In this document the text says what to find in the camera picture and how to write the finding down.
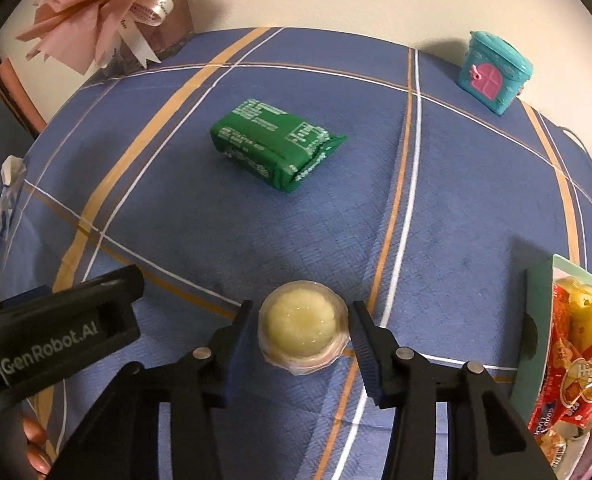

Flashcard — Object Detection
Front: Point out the red peanut snack packet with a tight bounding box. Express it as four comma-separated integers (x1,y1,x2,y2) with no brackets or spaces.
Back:
528,282,592,428

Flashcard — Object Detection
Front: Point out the round pale pastry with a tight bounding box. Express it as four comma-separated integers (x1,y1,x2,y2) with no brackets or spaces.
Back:
257,282,351,377

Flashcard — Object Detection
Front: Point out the yellow bread packet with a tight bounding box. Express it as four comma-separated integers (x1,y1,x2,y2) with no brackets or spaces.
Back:
561,275,592,341

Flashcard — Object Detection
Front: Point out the person's left hand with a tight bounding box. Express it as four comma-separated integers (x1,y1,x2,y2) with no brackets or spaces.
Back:
22,417,52,476

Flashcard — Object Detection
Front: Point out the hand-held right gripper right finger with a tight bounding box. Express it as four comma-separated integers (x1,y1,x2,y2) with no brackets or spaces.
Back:
351,301,559,480

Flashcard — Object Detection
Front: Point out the blue plaid tablecloth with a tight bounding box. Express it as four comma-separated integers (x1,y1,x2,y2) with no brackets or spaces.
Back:
0,26,592,480

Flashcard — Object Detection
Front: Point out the teal toy house box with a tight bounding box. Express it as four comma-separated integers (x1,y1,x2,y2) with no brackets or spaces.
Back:
457,31,533,116

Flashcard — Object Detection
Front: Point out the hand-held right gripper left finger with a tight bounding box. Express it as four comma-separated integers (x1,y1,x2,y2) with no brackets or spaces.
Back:
50,300,254,480

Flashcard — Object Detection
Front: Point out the pink flower bouquet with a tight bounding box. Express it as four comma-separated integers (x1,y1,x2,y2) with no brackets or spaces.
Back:
16,0,239,71

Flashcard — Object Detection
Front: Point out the green snack packet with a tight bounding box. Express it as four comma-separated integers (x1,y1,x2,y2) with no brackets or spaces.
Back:
209,98,349,193

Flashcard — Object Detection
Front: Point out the beige cracker packet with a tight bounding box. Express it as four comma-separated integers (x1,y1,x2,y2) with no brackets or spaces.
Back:
538,425,589,476

